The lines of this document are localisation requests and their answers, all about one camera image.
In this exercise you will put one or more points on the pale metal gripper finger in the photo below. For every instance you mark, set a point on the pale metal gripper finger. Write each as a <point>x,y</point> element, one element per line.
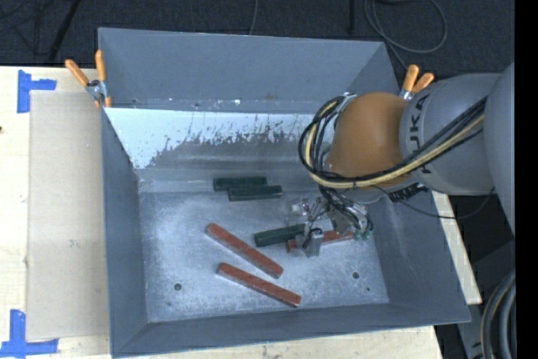
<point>312,244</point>
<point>299,207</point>

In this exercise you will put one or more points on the dark green flat block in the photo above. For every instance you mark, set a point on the dark green flat block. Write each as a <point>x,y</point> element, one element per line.
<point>277,235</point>
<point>255,193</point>
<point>239,182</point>

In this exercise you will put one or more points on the grey metal bin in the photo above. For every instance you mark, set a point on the grey metal bin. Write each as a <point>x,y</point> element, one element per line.
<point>235,67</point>

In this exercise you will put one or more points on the pale wood flat board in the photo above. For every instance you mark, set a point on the pale wood flat board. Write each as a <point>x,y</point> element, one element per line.
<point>63,202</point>

